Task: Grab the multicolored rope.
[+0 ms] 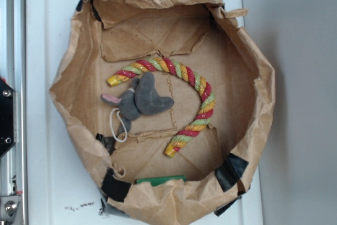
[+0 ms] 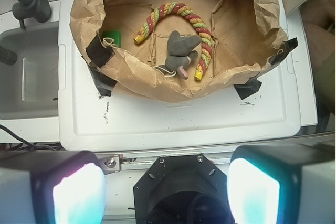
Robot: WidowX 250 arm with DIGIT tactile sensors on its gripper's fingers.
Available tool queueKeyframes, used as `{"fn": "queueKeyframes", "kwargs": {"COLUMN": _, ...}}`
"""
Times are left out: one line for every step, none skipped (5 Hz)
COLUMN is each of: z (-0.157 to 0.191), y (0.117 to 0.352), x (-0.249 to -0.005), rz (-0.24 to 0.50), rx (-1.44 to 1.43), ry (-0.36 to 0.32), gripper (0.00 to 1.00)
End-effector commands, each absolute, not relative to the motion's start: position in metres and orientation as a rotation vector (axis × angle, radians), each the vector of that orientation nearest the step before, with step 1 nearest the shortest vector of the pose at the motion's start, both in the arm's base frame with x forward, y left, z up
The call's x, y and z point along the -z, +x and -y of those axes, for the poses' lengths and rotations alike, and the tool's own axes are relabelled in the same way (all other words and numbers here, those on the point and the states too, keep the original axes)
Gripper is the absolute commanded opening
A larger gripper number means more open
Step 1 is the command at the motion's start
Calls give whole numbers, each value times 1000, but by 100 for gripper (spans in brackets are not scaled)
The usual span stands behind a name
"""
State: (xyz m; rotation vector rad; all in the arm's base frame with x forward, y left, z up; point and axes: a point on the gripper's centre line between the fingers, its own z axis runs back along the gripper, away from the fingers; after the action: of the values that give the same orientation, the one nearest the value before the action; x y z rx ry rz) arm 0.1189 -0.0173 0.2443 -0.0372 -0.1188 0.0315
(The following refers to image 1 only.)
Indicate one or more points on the grey plush mouse toy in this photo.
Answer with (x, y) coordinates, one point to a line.
(141, 98)

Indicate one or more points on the brown paper bag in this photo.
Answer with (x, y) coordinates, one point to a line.
(219, 163)

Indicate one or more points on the green flat card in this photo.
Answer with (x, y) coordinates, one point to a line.
(160, 180)

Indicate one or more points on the aluminium frame rail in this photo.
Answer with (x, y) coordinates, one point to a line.
(14, 207)

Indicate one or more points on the multicolored twisted rope toy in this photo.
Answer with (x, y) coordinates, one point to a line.
(185, 73)

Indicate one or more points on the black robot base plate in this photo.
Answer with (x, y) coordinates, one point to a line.
(7, 117)

